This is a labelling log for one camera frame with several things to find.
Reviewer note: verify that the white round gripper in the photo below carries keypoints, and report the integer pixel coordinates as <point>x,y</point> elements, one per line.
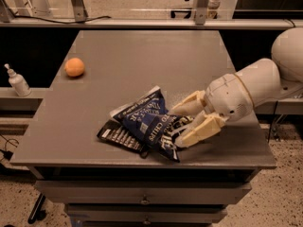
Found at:
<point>227,97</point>

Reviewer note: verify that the blue Kettle chip bag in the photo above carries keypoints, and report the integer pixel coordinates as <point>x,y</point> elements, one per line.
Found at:
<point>149,121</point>

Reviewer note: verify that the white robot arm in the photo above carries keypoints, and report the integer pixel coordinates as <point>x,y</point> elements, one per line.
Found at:
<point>278,77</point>

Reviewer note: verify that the black rxbar chocolate bar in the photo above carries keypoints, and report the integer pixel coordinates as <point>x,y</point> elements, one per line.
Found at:
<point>115,134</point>

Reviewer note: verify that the orange fruit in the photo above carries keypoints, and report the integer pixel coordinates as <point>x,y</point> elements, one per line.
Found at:
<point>74,67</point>

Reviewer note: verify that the grey lower drawer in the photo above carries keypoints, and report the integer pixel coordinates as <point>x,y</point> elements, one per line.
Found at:
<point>145,214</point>

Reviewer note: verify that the grey drawer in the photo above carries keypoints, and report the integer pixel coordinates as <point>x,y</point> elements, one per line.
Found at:
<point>145,214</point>
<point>143,192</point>

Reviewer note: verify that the grey upper drawer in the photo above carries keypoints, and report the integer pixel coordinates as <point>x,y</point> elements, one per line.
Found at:
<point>143,192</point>

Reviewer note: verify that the white pump bottle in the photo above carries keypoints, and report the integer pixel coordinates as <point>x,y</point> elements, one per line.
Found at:
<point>17,82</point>

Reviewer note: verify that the metal bracket leg right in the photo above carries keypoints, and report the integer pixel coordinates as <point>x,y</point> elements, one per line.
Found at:
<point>200,8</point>

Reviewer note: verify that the metal bracket leg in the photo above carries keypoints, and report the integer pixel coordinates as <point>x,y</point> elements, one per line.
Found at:
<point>200,8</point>
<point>80,12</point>

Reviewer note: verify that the metal bracket leg left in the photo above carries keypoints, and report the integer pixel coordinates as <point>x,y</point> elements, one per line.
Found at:
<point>80,12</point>

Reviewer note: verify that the black floor cable plug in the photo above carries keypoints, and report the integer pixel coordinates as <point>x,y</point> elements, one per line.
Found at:
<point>8,142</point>

